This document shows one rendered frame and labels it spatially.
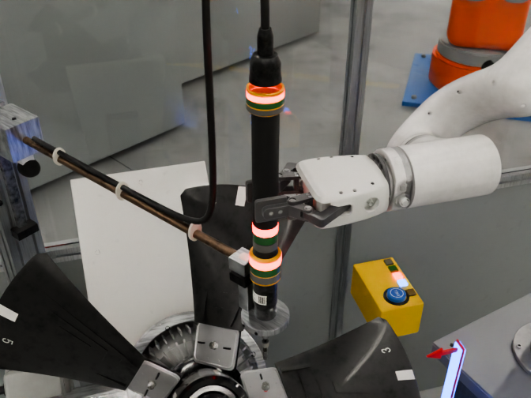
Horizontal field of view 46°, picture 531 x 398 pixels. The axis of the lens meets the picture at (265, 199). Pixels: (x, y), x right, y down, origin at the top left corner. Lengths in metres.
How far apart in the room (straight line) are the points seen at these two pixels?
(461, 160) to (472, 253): 1.31
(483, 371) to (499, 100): 0.71
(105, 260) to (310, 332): 1.00
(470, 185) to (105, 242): 0.69
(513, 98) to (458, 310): 1.50
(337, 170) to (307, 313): 1.24
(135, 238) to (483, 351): 0.78
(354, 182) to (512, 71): 0.25
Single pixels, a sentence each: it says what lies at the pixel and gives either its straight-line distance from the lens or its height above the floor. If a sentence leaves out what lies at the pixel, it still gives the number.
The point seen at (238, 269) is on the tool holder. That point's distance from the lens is 0.88.
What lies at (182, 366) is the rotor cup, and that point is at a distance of 1.07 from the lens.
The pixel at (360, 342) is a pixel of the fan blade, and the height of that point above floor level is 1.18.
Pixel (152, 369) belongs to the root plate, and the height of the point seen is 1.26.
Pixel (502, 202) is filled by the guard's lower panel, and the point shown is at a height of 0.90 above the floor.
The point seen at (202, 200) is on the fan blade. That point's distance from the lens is 1.05.
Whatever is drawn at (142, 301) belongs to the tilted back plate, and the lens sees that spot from 1.23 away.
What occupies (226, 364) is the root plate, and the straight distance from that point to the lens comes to 1.02.
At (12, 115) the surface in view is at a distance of 1.27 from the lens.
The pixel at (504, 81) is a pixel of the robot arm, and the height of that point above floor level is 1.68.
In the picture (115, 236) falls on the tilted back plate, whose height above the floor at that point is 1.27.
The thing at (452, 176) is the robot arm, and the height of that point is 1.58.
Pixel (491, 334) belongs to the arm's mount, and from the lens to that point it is 1.52.
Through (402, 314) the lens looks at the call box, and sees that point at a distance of 1.39.
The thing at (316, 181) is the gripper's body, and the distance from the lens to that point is 0.79.
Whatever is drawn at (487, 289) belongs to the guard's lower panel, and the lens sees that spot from 2.31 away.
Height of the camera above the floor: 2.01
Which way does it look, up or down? 35 degrees down
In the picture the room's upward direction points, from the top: straight up
